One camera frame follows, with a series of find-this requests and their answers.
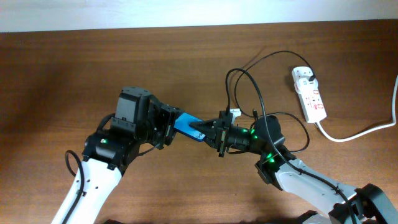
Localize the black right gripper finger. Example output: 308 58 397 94
189 119 221 135
205 131 220 147

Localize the blue Samsung Galaxy phone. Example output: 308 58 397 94
174 113 206 142

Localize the black USB charging cable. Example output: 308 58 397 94
233 50 317 154

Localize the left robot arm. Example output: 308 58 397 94
52 86 183 223

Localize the white USB charger adapter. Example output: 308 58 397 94
294 77 318 95

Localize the white power strip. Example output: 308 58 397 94
292 67 326 123

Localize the white power strip cord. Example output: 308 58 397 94
314 74 398 143

